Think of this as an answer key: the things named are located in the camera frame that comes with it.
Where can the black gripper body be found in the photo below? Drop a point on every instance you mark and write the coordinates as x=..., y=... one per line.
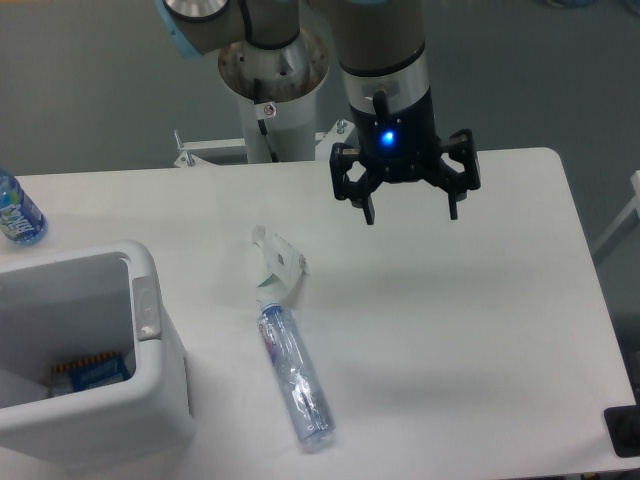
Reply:
x=398, y=143

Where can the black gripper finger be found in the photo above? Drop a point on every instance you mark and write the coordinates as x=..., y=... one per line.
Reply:
x=358, y=192
x=454, y=168

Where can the white paper wrapper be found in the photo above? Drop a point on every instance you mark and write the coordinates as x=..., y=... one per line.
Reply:
x=285, y=267

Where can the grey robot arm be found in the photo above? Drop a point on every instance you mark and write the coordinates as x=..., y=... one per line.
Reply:
x=376, y=42

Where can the white trash can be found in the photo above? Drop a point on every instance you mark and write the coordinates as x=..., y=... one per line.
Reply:
x=63, y=306

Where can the white furniture at right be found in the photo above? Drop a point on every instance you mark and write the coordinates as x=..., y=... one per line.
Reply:
x=620, y=227

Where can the clear empty plastic bottle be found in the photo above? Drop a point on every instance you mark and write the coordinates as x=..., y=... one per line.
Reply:
x=297, y=379

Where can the black clamp at table edge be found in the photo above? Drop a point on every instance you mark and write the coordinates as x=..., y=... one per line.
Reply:
x=623, y=427

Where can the blue snack packet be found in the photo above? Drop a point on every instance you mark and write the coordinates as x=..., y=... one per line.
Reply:
x=88, y=373

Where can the blue labelled water bottle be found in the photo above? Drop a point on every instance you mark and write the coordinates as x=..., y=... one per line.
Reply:
x=22, y=222

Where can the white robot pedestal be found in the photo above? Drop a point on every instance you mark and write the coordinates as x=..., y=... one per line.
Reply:
x=276, y=93

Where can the white metal base frame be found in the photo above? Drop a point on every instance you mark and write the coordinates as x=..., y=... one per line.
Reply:
x=233, y=151

